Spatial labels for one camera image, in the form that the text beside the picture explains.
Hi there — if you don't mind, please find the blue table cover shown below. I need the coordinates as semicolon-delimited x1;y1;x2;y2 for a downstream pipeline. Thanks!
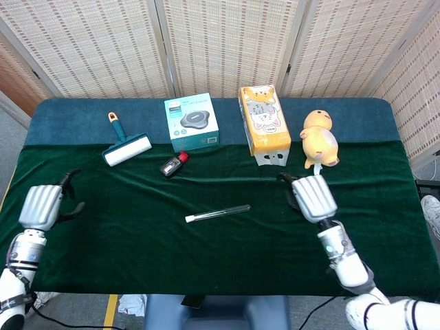
25;97;403;147

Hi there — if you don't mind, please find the black cable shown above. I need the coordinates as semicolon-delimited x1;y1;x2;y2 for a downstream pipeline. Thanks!
30;301;116;330
296;294;338;330

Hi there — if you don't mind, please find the yellow cat tissue pack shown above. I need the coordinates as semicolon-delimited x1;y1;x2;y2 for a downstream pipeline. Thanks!
238;85;292;157

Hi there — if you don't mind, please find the yellow plush toy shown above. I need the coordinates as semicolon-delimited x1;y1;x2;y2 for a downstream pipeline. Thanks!
298;109;340;177

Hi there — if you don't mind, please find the dark green velvet cloth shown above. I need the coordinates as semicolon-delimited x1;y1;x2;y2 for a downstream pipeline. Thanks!
0;140;440;298

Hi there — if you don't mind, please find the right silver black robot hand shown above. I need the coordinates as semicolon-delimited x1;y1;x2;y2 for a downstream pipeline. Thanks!
276;173;338;224

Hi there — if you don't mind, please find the crumpled white cloth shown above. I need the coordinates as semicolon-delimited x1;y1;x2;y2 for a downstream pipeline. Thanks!
118;294;148;316

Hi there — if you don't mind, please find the flat black device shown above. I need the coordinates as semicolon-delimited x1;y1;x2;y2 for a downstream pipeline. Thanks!
181;294;206;309

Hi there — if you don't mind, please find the teal handled lint roller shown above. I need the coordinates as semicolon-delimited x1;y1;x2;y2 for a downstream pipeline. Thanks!
101;111;153;168

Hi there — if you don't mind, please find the teal white speaker box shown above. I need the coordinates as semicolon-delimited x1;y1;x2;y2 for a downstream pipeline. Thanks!
164;92;221;153

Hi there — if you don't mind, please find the woven bamboo folding screen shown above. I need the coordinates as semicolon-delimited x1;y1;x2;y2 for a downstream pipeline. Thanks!
0;0;440;162

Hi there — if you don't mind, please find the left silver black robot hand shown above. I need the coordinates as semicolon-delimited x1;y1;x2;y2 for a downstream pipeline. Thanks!
19;168;86;232

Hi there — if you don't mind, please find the clear glass test tube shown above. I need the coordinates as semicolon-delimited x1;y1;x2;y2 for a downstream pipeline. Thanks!
192;203;252;222

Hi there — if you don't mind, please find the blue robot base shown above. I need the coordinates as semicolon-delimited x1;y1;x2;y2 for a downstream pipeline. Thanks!
143;294;292;330

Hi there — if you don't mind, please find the black box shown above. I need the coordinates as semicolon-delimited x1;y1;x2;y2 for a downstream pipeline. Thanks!
415;179;440;199

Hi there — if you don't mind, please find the white sneaker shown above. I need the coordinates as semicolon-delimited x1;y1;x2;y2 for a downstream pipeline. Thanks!
419;195;440;239

